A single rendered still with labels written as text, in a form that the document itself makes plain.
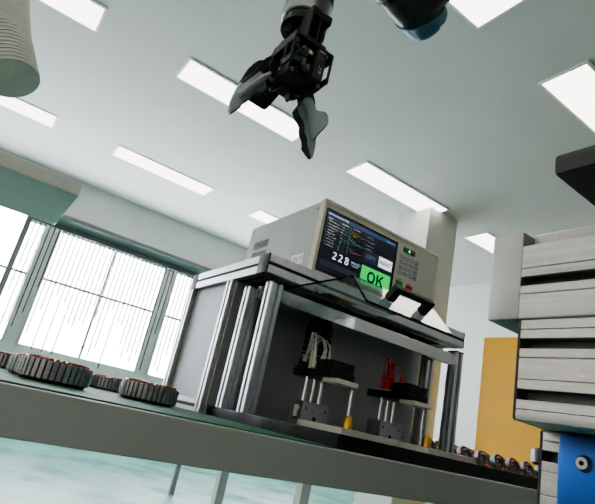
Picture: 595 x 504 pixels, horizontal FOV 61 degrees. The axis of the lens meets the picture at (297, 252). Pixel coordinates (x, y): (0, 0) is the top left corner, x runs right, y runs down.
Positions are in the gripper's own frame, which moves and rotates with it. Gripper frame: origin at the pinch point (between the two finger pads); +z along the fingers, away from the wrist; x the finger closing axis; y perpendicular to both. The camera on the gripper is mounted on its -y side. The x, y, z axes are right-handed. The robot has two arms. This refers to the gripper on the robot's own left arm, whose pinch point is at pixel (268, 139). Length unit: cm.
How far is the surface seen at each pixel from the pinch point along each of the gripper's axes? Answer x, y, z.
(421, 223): 350, -301, -197
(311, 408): 44, -36, 34
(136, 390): 4, -36, 38
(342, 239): 45, -36, -8
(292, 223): 38, -51, -13
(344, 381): 44, -26, 27
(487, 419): 398, -233, -3
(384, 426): 68, -35, 34
